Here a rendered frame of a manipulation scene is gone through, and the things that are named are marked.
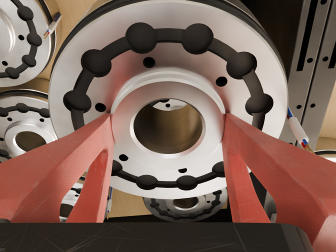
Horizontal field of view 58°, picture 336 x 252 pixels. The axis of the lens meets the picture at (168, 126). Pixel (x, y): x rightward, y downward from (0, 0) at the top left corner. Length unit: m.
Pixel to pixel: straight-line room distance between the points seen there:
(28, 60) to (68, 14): 0.05
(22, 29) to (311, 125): 0.22
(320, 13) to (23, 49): 0.21
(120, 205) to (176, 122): 0.30
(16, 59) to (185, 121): 0.17
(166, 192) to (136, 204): 0.28
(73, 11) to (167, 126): 0.16
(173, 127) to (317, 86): 0.10
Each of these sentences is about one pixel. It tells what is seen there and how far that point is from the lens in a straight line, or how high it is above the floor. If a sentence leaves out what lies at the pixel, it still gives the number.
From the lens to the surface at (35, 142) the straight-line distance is 0.34.
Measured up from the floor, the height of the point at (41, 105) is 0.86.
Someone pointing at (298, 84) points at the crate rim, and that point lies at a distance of 0.20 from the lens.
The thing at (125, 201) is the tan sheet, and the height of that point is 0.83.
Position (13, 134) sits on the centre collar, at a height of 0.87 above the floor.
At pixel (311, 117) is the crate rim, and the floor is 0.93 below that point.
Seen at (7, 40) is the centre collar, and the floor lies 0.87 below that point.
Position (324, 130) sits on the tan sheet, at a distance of 0.39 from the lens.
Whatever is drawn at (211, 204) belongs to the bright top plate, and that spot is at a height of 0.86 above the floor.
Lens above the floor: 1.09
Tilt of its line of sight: 51 degrees down
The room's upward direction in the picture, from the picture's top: 177 degrees clockwise
